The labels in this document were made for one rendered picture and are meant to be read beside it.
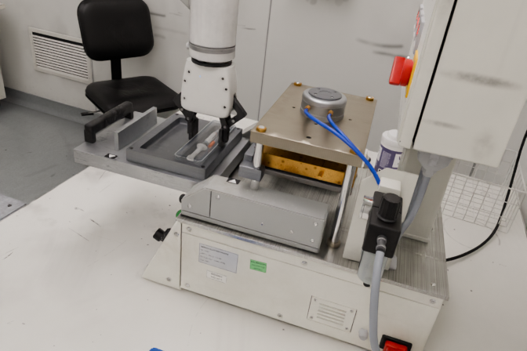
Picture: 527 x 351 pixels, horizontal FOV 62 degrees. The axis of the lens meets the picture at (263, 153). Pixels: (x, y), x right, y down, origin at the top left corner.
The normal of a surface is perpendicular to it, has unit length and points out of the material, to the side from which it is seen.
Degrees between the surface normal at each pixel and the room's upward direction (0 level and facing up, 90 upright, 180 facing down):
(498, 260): 0
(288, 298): 90
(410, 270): 0
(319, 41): 90
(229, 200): 90
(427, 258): 0
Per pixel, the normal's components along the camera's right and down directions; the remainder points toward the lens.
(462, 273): 0.11, -0.87
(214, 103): -0.27, 0.43
